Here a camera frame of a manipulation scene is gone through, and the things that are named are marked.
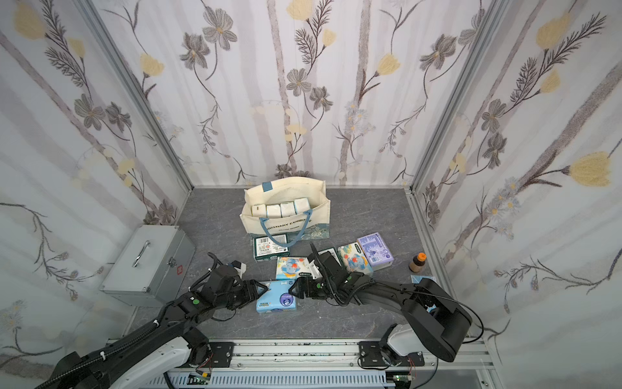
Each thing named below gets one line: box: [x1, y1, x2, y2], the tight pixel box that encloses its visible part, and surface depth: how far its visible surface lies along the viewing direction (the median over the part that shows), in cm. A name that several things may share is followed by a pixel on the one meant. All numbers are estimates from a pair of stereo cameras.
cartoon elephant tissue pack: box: [337, 242, 374, 276], surface depth 92 cm
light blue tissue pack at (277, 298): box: [255, 280, 298, 314], surface depth 82 cm
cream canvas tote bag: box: [239, 176, 332, 248], surface depth 95 cm
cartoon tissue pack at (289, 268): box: [275, 256, 311, 281], surface depth 89 cm
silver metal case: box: [99, 224, 196, 308], surface depth 81 cm
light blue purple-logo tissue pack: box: [293, 196, 311, 215], surface depth 96 cm
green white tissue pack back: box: [254, 233, 290, 261], surface depth 95 cm
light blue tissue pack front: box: [264, 203, 283, 219], surface depth 95 cm
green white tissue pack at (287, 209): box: [280, 200, 298, 219], surface depth 95 cm
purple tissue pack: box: [356, 231, 395, 272], surface depth 93 cm
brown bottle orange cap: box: [408, 252, 427, 274], surface depth 90 cm
